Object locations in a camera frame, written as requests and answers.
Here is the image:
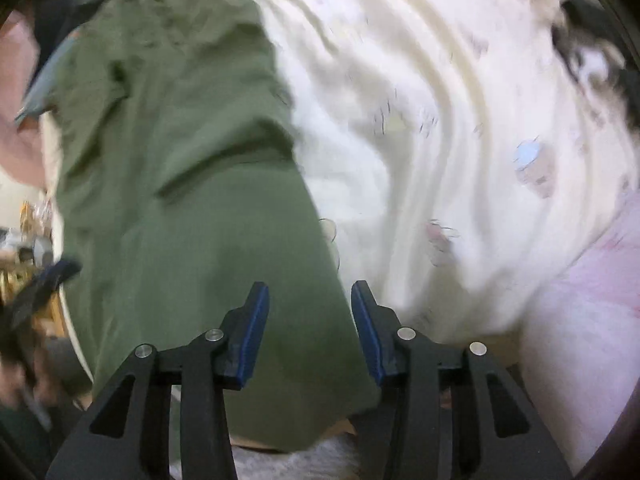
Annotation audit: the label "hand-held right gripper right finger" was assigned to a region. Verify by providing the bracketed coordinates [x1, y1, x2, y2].
[350, 280, 573, 480]

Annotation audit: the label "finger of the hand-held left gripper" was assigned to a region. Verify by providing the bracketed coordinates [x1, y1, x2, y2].
[10, 258, 83, 326]

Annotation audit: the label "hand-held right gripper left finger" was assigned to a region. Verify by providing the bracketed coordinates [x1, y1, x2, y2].
[45, 282, 271, 480]

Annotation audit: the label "green pants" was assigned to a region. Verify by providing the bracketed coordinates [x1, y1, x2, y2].
[50, 0, 381, 453]

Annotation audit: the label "person's left forearm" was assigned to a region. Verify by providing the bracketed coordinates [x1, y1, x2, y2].
[0, 405, 56, 468]

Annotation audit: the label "cluttered wooden table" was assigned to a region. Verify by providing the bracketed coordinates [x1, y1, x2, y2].
[0, 200, 66, 331]

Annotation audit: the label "grey cloth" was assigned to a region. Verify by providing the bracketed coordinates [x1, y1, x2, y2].
[37, 337, 96, 403]

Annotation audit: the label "pink cloth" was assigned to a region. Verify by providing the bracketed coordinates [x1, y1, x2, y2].
[0, 10, 58, 188]

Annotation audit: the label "blue cloth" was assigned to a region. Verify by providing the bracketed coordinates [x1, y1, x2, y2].
[14, 35, 81, 128]

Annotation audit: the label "pale pink blanket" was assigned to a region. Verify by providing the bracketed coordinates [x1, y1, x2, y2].
[520, 200, 640, 473]

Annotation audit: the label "cream printed bed sheet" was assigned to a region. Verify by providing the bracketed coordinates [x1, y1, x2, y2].
[110, 0, 640, 361]

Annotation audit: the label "dark navy cloth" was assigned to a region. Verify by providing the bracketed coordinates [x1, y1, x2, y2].
[27, 0, 113, 88]

